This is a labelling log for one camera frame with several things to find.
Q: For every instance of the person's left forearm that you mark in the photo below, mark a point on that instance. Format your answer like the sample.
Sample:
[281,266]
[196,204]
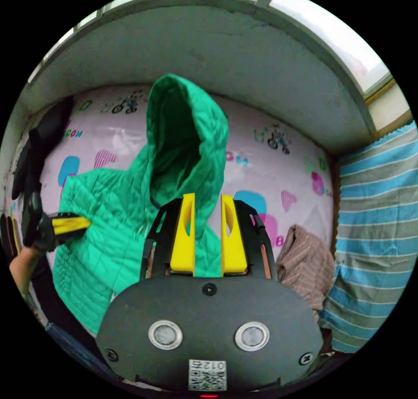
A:
[21,270]

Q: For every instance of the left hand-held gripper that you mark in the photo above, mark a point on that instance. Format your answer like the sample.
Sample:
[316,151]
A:
[31,209]

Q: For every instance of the bed with pink printed sheet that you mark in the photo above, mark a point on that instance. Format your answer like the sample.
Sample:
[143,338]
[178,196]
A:
[277,177]

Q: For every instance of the green down jacket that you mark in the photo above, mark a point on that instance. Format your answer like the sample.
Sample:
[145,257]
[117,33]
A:
[107,216]

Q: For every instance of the person's body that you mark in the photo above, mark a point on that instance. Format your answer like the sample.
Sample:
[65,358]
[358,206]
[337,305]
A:
[58,310]

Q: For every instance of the blue grey striped cloth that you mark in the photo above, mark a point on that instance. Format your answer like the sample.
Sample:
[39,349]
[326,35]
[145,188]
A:
[375,226]

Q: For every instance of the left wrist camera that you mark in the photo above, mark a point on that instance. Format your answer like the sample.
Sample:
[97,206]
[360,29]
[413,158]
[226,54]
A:
[52,124]

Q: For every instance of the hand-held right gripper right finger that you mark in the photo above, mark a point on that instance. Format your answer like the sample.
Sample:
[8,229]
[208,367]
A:
[232,245]

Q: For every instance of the person's left hand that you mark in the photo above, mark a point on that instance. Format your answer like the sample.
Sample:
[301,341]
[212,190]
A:
[42,242]

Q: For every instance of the brown striped garment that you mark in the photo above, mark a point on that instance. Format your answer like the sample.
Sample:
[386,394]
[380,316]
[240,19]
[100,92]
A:
[305,261]

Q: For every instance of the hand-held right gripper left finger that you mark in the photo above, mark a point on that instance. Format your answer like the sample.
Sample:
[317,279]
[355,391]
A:
[184,242]

